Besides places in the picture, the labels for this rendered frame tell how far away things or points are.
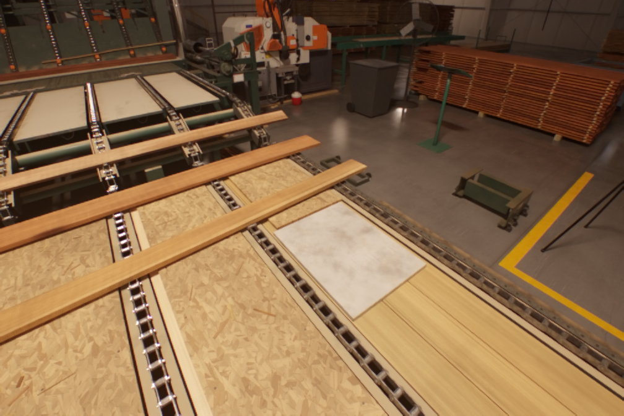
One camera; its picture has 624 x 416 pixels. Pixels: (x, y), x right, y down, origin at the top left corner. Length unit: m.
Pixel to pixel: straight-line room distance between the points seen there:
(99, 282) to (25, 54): 5.82
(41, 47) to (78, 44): 0.56
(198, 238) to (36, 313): 0.67
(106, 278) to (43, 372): 0.37
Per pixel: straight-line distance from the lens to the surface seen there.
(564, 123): 6.23
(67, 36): 7.12
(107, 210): 1.97
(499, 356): 1.32
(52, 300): 1.57
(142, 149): 2.51
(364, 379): 1.13
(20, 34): 7.26
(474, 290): 1.47
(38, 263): 1.89
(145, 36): 7.09
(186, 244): 1.52
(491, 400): 1.24
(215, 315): 1.27
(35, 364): 1.46
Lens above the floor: 1.85
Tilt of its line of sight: 32 degrees down
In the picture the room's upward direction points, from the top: straight up
